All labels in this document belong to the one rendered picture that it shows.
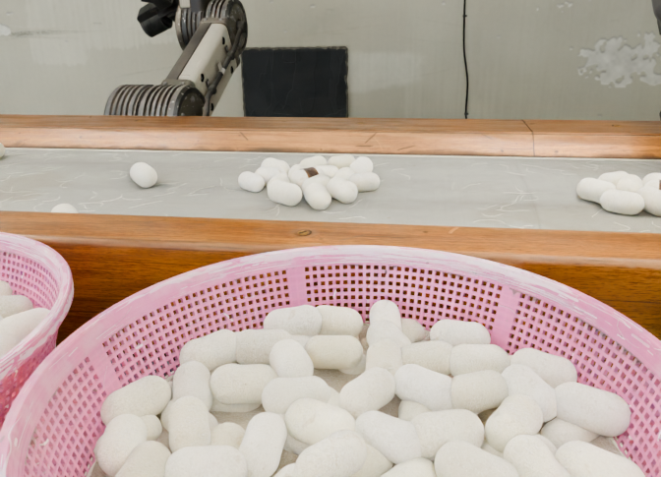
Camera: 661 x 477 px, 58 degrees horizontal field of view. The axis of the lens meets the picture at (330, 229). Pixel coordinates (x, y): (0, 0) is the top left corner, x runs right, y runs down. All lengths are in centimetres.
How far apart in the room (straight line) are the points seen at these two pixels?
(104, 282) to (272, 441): 21
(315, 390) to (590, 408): 12
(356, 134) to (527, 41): 197
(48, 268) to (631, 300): 35
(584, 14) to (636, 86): 37
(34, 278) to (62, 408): 15
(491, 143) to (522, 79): 194
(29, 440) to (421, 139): 57
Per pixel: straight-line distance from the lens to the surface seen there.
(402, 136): 73
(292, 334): 34
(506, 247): 39
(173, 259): 41
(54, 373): 28
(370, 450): 27
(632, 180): 59
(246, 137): 76
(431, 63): 260
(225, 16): 119
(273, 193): 54
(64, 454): 28
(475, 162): 70
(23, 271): 43
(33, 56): 294
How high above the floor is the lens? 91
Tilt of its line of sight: 20 degrees down
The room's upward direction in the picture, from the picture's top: 1 degrees counter-clockwise
